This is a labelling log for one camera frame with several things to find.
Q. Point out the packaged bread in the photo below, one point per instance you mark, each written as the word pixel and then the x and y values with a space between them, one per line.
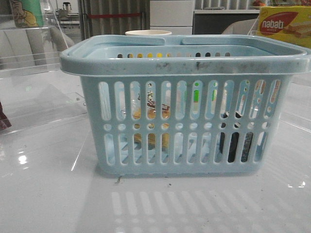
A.
pixel 134 113

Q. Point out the dark tissue pack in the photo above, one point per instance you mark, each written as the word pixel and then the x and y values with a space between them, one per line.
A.
pixel 233 146

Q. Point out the light blue plastic basket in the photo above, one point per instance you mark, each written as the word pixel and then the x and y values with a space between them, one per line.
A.
pixel 213 84

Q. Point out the white paper cup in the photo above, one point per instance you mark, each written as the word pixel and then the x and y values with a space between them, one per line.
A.
pixel 148 33

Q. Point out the white cabinet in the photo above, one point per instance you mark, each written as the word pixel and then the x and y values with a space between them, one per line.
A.
pixel 175 16

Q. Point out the clear acrylic display shelf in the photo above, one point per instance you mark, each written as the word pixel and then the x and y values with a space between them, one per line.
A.
pixel 33 89

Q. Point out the clear acrylic right stand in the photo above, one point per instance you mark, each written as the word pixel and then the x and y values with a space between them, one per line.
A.
pixel 252 26

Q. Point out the dark red snack packet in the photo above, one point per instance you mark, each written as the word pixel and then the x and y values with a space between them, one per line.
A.
pixel 4 121

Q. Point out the yellow nabati wafer box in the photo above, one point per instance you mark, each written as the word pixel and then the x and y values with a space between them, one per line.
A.
pixel 291 24

